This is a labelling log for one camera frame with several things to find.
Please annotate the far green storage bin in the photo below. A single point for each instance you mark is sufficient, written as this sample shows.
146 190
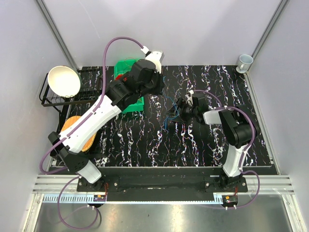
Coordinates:
124 66

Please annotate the near green storage bin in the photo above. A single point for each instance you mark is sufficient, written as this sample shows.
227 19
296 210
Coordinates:
137 107

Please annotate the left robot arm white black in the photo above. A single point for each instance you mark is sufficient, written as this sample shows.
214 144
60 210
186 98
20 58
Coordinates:
122 96

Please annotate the white bowl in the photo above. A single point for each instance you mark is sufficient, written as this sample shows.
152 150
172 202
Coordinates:
64 81

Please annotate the black wire dish rack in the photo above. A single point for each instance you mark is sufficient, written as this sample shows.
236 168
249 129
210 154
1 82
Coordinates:
79 94

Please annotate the orange woven basket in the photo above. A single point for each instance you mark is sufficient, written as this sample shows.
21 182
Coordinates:
69 122

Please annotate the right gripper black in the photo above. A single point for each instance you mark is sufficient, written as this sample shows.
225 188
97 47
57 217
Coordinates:
181 104

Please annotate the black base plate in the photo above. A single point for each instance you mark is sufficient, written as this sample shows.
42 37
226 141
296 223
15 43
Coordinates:
163 185

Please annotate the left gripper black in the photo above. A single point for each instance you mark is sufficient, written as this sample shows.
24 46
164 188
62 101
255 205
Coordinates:
160 87

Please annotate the white mug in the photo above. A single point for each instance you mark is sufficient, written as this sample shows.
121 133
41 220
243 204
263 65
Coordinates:
244 63

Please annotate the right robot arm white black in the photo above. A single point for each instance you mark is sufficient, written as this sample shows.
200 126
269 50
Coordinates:
238 128

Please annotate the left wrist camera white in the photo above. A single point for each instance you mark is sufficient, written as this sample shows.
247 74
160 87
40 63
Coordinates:
155 56

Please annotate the red storage bin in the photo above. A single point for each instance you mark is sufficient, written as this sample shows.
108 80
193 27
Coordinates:
119 77

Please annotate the green storage bin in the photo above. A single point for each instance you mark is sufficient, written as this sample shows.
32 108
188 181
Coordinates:
137 107
124 66

